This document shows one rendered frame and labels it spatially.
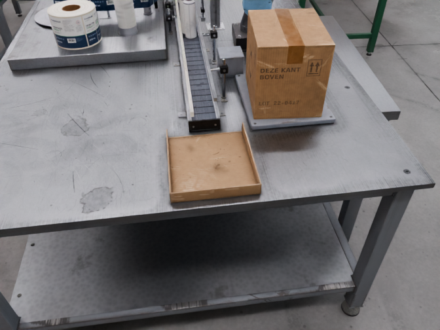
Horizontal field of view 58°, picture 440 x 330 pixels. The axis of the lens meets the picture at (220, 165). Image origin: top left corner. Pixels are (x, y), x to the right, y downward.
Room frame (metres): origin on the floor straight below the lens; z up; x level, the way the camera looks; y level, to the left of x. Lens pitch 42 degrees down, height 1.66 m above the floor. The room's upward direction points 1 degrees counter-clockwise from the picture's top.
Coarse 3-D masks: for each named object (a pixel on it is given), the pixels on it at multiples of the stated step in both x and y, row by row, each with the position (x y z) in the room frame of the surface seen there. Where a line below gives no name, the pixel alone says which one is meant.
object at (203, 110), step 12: (192, 48) 1.63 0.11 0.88; (192, 60) 1.52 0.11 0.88; (192, 72) 1.42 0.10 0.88; (204, 72) 1.42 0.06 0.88; (192, 84) 1.33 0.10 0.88; (204, 84) 1.33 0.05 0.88; (192, 96) 1.24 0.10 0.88; (204, 96) 1.24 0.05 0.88; (204, 108) 1.17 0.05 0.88; (192, 120) 1.10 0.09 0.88
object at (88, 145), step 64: (0, 64) 1.61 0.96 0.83; (128, 64) 1.59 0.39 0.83; (0, 128) 1.13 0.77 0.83; (64, 128) 1.13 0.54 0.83; (128, 128) 1.12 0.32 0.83; (320, 128) 1.11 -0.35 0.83; (384, 128) 1.10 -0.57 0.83; (0, 192) 0.82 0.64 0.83; (64, 192) 0.81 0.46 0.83; (128, 192) 0.81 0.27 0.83; (320, 192) 0.80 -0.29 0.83; (384, 192) 0.81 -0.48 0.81
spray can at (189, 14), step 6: (186, 0) 1.74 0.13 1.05; (192, 0) 1.74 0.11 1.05; (186, 6) 1.72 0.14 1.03; (192, 6) 1.73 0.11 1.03; (186, 12) 1.73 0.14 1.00; (192, 12) 1.73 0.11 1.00; (186, 18) 1.73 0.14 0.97; (192, 18) 1.73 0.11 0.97; (186, 24) 1.73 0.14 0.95; (192, 24) 1.73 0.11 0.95; (186, 30) 1.73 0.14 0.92; (192, 30) 1.72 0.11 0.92; (186, 36) 1.73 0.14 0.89; (192, 36) 1.72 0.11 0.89
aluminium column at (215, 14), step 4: (212, 0) 1.96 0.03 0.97; (216, 0) 1.97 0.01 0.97; (212, 4) 1.96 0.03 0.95; (216, 4) 1.97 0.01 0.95; (212, 8) 1.96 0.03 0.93; (216, 8) 1.97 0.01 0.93; (212, 12) 1.96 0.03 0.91; (216, 12) 1.97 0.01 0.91; (212, 16) 1.96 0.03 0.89; (216, 16) 1.97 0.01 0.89; (212, 20) 1.96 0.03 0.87; (216, 20) 1.97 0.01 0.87; (212, 24) 1.96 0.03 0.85; (216, 24) 1.97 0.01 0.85
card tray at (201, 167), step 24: (168, 144) 1.02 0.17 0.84; (192, 144) 1.02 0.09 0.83; (216, 144) 1.02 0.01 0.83; (240, 144) 1.02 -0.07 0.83; (168, 168) 0.87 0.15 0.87; (192, 168) 0.91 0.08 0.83; (216, 168) 0.90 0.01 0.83; (240, 168) 0.90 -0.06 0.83; (192, 192) 0.77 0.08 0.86; (216, 192) 0.78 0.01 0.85; (240, 192) 0.79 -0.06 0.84
